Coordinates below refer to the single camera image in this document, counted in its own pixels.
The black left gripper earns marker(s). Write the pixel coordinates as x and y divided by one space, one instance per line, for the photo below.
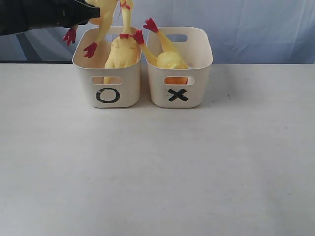
18 16

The yellow rubber chicken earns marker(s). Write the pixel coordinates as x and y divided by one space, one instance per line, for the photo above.
107 8
123 51

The headless yellow rubber chicken body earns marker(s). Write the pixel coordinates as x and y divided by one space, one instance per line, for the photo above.
170 58

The yellow chicken neck with squeaker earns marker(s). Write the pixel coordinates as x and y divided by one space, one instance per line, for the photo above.
176 80

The cream bin with circle mark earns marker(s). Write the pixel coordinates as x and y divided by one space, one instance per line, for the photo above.
106 88

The cream bin with cross mark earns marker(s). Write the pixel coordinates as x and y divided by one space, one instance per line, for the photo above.
194 45

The white backdrop curtain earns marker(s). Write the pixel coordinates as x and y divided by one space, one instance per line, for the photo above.
239 31

